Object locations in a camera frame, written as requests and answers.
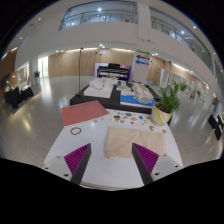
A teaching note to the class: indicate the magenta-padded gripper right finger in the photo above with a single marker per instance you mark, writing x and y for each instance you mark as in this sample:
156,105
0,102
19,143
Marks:
146,159

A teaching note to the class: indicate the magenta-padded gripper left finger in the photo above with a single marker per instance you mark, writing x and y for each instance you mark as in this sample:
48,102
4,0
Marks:
77,159

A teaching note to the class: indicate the beige knitted towel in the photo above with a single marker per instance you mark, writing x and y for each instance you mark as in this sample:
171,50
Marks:
133,140

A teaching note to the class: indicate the potted plant in striped pot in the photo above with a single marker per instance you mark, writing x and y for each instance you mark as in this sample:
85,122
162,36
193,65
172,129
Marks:
160,116

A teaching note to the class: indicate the white sheet with colourful stickers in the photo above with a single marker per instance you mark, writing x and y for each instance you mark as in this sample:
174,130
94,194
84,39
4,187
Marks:
128,117

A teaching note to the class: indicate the salmon pink flat board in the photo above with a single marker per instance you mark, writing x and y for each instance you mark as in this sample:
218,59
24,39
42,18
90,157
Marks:
83,112

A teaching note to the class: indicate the blue mat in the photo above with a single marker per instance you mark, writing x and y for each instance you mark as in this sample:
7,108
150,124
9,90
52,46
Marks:
128,100

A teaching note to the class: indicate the beige architectural model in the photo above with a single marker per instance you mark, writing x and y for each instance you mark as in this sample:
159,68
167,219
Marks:
141,91

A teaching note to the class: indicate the black display table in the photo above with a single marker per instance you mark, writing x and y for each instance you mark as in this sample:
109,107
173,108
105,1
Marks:
113,100

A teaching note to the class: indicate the white architectural model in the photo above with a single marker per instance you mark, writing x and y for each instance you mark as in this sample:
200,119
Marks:
98,91

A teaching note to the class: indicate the black chairs group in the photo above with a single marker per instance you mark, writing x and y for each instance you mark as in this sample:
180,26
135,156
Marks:
216,125
15,95

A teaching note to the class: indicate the large background potted plant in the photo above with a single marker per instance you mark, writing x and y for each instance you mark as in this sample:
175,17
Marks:
183,86

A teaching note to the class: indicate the pillar sign with coloured arrows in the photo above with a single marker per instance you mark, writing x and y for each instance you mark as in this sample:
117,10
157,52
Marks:
142,66

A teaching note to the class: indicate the small background potted plant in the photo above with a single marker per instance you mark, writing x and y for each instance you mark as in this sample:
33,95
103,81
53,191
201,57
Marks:
36,75

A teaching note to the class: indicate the black piano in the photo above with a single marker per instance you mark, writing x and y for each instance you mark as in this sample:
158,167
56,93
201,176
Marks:
113,71

